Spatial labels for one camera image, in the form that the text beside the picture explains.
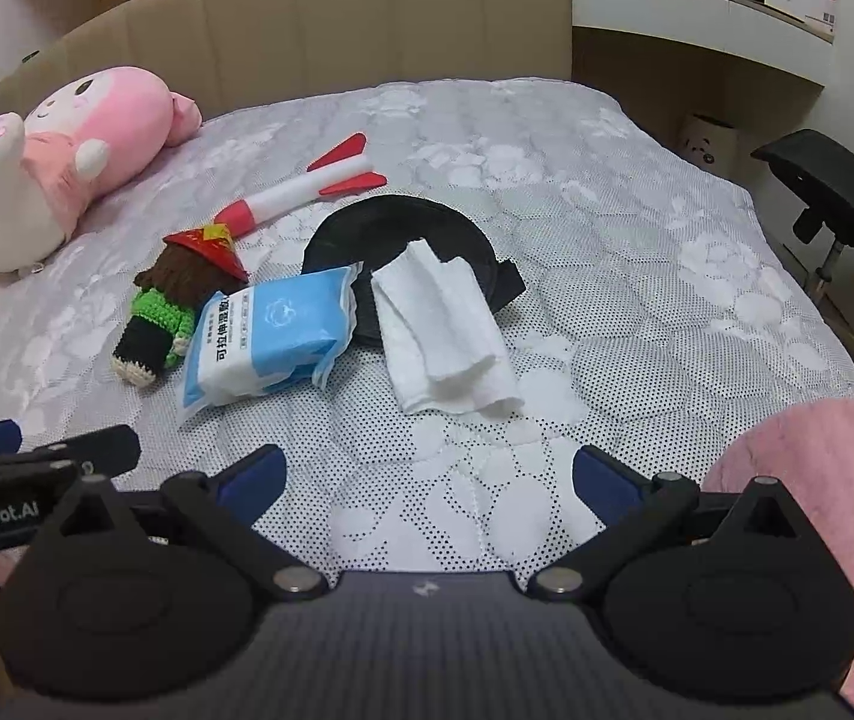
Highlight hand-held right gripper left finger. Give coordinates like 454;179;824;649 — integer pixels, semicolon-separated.
33;444;329;602

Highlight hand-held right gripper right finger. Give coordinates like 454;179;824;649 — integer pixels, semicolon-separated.
528;444;825;602

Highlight blue wet wipe pack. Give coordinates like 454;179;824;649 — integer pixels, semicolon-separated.
181;262;364;417

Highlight crochet doll green sweater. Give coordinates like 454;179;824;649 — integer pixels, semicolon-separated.
110;236;248;389

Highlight white tissue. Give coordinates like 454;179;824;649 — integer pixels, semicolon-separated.
371;238;524;417

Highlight red crochet hat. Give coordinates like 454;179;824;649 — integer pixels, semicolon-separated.
163;223;249;280

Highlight person's pink fleece clothing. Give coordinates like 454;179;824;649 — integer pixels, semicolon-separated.
704;394;854;720

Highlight red white toy rocket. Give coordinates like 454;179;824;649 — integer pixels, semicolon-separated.
209;133;388;239

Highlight pink plush toy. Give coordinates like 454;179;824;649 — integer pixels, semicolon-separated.
0;64;203;275

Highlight panda print bin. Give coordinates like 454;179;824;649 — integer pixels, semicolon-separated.
680;114;738;181

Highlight black office chair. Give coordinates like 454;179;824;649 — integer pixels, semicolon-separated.
751;129;854;301

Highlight beige padded headboard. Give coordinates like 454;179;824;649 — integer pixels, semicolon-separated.
0;0;574;128

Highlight white desk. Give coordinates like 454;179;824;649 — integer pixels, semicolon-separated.
569;0;837;91

